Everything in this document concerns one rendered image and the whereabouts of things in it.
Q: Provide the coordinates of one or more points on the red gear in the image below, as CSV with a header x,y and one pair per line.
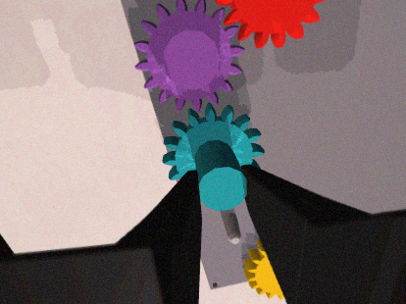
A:
x,y
274,17

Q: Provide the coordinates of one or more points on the yellow gear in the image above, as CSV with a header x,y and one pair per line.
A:
x,y
260,274

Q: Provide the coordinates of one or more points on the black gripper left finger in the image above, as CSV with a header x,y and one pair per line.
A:
x,y
156,262

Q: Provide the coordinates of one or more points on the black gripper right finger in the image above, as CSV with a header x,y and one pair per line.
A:
x,y
323,251

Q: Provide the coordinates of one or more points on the teal gear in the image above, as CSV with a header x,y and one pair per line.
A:
x,y
216,147

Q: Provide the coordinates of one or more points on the purple gear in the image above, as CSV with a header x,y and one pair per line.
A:
x,y
189,54

